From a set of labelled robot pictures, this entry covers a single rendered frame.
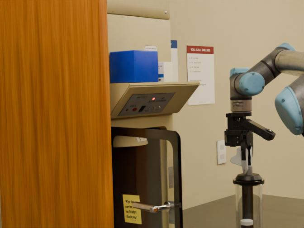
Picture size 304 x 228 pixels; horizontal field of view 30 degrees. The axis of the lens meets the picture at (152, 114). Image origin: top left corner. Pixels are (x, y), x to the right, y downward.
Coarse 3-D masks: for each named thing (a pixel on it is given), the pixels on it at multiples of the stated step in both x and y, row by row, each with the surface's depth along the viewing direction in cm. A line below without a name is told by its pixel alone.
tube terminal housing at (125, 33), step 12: (108, 24) 163; (120, 24) 166; (132, 24) 170; (144, 24) 174; (156, 24) 178; (168, 24) 183; (108, 36) 163; (120, 36) 166; (132, 36) 170; (144, 36) 174; (156, 36) 178; (168, 36) 183; (120, 48) 166; (132, 48) 170; (168, 48) 183; (168, 60) 183; (120, 120) 167; (132, 120) 171; (144, 120) 175; (156, 120) 179; (168, 120) 183
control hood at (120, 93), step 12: (120, 84) 155; (132, 84) 154; (144, 84) 157; (156, 84) 161; (168, 84) 165; (180, 84) 170; (192, 84) 174; (120, 96) 155; (180, 96) 175; (120, 108) 159; (168, 108) 176; (180, 108) 182
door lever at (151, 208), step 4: (136, 204) 143; (140, 204) 141; (144, 204) 140; (148, 204) 140; (164, 204) 141; (168, 204) 140; (136, 208) 143; (140, 208) 141; (144, 208) 140; (148, 208) 139; (152, 208) 138; (156, 208) 138; (160, 208) 139; (164, 208) 140; (168, 208) 140; (152, 212) 138; (156, 212) 138
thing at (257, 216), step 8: (240, 192) 194; (248, 192) 193; (256, 192) 193; (240, 200) 194; (248, 200) 193; (256, 200) 193; (240, 208) 194; (248, 208) 193; (256, 208) 193; (240, 216) 195; (248, 216) 193; (256, 216) 193; (240, 224) 195; (248, 224) 193; (256, 224) 193
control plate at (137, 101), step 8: (136, 96) 159; (144, 96) 162; (152, 96) 164; (160, 96) 167; (168, 96) 170; (128, 104) 160; (136, 104) 162; (144, 104) 165; (152, 104) 168; (160, 104) 171; (120, 112) 160; (128, 112) 163; (136, 112) 166; (144, 112) 169; (152, 112) 172; (160, 112) 175
